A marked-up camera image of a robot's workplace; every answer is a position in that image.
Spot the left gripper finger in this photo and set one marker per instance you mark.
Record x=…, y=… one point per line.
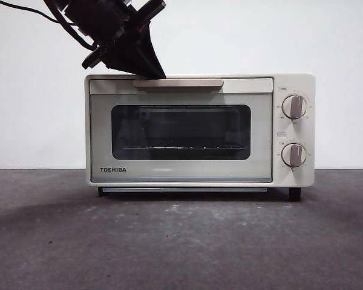
x=149, y=51
x=127, y=60

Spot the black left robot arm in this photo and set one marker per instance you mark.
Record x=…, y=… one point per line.
x=93, y=12

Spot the black oven foot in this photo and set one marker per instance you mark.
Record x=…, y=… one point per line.
x=100, y=191
x=294, y=194

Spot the metal crumb tray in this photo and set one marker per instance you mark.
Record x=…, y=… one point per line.
x=184, y=189

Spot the beige oven control knob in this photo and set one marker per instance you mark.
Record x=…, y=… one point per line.
x=294, y=154
x=295, y=106

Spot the white Toshiba toaster oven body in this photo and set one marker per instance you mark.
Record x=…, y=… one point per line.
x=308, y=136

